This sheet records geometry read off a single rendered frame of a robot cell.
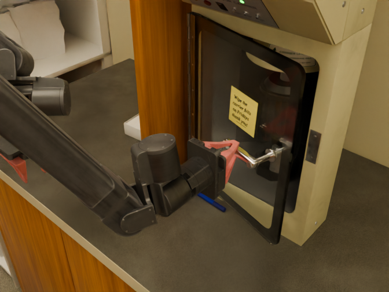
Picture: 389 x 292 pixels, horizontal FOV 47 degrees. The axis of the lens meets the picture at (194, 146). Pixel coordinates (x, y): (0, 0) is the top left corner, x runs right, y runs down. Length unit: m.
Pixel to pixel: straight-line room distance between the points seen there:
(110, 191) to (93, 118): 0.79
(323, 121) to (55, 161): 0.46
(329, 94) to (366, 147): 0.56
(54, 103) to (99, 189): 0.25
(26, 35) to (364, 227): 1.38
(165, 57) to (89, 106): 0.57
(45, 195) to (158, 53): 0.46
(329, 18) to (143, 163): 0.34
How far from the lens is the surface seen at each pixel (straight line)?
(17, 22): 1.86
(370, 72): 1.25
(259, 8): 0.73
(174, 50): 1.00
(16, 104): 0.60
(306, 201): 0.94
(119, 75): 1.69
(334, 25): 0.71
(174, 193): 0.71
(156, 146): 0.67
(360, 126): 1.32
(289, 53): 0.85
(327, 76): 0.79
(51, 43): 1.92
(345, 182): 1.22
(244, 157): 0.80
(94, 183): 0.66
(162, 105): 1.03
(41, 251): 1.50
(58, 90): 0.86
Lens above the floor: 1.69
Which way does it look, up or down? 36 degrees down
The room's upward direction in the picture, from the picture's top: straight up
